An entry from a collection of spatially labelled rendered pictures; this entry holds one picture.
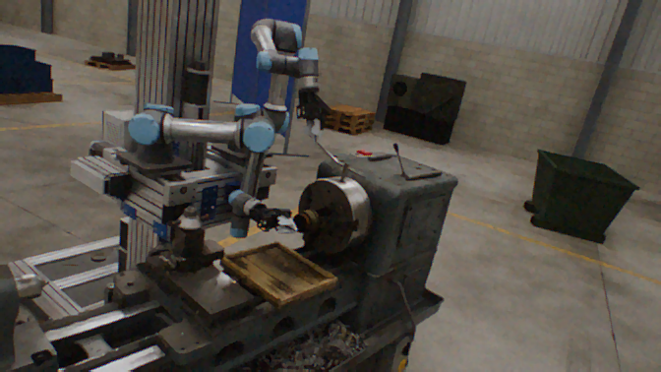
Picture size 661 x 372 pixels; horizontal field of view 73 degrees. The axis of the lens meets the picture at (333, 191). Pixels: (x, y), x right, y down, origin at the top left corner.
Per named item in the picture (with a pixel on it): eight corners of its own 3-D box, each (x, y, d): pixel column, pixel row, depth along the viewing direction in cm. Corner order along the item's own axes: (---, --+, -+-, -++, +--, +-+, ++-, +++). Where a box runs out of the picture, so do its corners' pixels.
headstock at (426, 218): (372, 214, 262) (387, 150, 250) (443, 247, 234) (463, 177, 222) (300, 232, 218) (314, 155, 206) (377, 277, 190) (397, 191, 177)
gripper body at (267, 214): (266, 233, 169) (246, 221, 176) (282, 229, 175) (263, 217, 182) (269, 215, 166) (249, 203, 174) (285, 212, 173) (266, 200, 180)
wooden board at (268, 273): (276, 248, 197) (277, 240, 196) (335, 286, 176) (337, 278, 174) (218, 265, 175) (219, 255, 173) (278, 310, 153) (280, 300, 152)
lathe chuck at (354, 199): (305, 226, 206) (322, 164, 194) (354, 263, 188) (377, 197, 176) (290, 230, 199) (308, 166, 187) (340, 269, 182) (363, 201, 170)
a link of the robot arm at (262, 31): (248, 11, 208) (261, 50, 172) (270, 16, 212) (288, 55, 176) (244, 35, 215) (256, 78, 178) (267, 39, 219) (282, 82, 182)
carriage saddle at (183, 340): (185, 265, 170) (186, 251, 168) (263, 329, 142) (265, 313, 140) (102, 286, 147) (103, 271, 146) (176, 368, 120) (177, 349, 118)
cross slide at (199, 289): (182, 252, 166) (183, 241, 165) (254, 310, 141) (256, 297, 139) (138, 263, 154) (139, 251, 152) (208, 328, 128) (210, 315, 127)
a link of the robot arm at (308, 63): (314, 51, 180) (321, 46, 172) (315, 79, 181) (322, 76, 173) (294, 51, 177) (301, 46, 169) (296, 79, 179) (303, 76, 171)
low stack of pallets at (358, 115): (340, 121, 1083) (343, 103, 1070) (373, 130, 1054) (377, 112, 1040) (318, 126, 972) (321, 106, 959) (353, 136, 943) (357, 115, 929)
